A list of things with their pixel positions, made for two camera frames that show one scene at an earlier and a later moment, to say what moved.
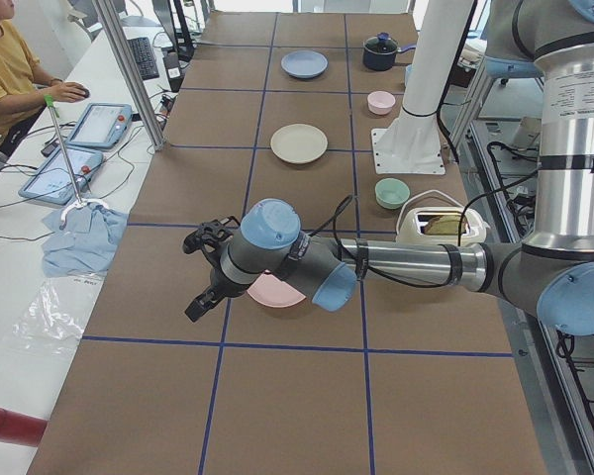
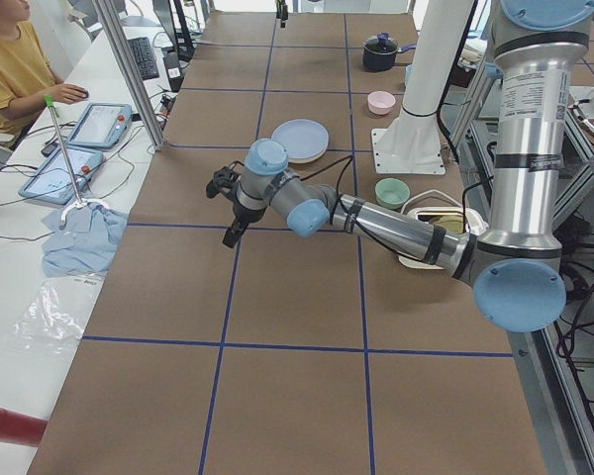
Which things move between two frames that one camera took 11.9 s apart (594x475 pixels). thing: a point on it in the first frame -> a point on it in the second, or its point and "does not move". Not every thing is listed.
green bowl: [391, 193] does not move
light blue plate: [304, 63] -> [302, 138]
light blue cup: [408, 70] does not move
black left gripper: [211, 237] -> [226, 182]
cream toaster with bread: [441, 225] does not move
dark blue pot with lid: [380, 52] does not move
